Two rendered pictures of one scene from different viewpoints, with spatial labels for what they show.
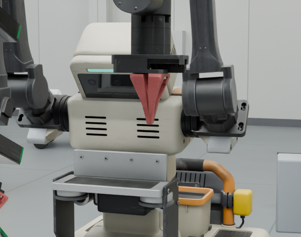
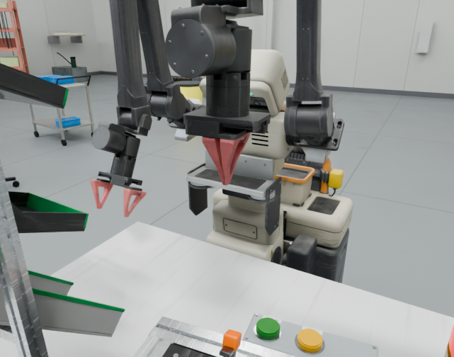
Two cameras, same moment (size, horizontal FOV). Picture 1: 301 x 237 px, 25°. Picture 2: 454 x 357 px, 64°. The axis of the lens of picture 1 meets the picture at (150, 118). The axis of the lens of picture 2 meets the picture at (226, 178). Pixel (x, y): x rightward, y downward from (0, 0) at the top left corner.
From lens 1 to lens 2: 53 cm
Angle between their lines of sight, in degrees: 18
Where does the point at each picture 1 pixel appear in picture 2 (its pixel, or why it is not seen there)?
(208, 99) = (307, 125)
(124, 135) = not seen: hidden behind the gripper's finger
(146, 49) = (219, 111)
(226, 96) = (322, 123)
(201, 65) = (302, 94)
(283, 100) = (377, 77)
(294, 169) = not seen: outside the picture
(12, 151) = (70, 223)
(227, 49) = (345, 44)
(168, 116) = (276, 130)
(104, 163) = not seen: hidden behind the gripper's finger
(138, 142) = (252, 147)
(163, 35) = (238, 95)
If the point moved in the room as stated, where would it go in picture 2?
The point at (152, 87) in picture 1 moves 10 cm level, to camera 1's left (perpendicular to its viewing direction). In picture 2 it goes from (225, 152) to (151, 148)
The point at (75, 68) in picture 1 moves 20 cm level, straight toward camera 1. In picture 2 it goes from (203, 88) to (190, 101)
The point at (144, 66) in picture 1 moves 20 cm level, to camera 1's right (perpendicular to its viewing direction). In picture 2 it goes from (215, 129) to (383, 138)
